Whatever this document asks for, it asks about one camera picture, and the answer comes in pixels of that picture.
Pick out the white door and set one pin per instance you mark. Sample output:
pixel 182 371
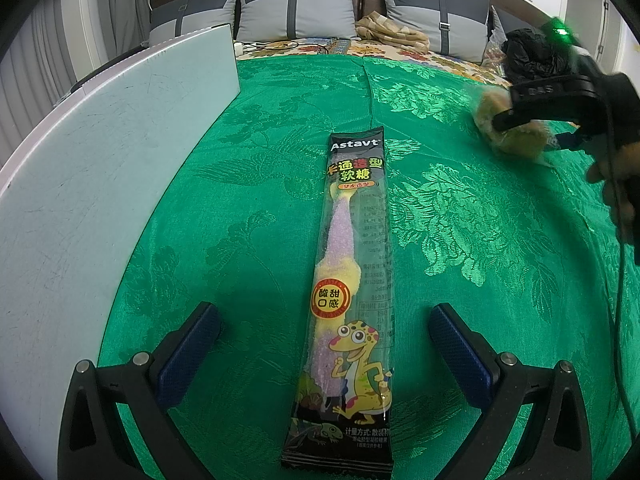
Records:
pixel 585 5

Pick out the white power strip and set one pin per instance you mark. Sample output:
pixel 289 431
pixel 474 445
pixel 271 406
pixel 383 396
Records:
pixel 239 49

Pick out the floral bed sheet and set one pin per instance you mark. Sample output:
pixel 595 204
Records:
pixel 450 60

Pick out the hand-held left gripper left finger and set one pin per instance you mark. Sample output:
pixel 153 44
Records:
pixel 190 355

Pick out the grey two-tone pillow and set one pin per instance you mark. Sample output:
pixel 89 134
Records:
pixel 425 20
pixel 195 15
pixel 310 15
pixel 505 20

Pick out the black clothes pile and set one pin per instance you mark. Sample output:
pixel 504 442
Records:
pixel 525 55

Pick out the grey curtain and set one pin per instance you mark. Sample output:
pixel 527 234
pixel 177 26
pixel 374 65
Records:
pixel 45 60
pixel 127 10

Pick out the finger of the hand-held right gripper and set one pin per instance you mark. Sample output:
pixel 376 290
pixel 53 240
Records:
pixel 567 140
pixel 540 100

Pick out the long gummy candy packet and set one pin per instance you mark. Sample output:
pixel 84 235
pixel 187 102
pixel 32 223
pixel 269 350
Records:
pixel 350 240

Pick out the bread loaf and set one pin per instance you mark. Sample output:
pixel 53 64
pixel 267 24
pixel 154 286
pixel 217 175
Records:
pixel 520 140

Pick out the clear plastic bag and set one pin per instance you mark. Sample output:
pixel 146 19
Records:
pixel 495 55

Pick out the beige folded cloth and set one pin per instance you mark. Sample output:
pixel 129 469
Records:
pixel 390 32

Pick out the white cardboard box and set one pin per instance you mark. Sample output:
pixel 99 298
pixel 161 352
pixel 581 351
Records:
pixel 100 185

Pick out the green patterned blanket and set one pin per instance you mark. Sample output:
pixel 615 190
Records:
pixel 475 260

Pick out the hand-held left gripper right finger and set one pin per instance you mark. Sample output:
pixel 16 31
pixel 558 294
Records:
pixel 462 355

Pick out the person's right hand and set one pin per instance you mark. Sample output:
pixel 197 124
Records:
pixel 625 160

